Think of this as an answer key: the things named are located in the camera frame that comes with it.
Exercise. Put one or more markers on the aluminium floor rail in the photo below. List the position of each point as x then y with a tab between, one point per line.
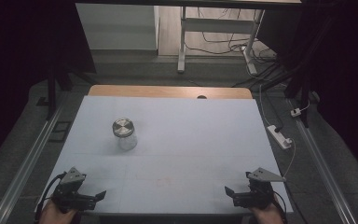
28	165
323	168

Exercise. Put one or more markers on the black metal stand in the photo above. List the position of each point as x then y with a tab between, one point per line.
304	93
51	93

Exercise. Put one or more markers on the person's right hand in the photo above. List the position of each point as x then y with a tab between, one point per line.
268	215

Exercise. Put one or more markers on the round metal dish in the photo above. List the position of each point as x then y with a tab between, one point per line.
123	127

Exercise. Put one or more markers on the clear glass jar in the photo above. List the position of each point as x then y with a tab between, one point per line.
128	143

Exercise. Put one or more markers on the white desk frame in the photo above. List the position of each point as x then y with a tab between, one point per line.
217	25

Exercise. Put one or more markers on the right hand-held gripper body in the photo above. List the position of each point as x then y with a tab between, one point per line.
256	192

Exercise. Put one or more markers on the white power strip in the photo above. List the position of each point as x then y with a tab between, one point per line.
279	136

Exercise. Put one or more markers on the person's left hand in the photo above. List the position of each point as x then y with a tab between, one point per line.
56	216

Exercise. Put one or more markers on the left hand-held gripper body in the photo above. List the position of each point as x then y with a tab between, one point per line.
71	189

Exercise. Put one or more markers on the small white adapter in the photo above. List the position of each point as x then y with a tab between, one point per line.
296	112

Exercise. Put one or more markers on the white table sheet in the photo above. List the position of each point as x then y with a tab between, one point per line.
180	155

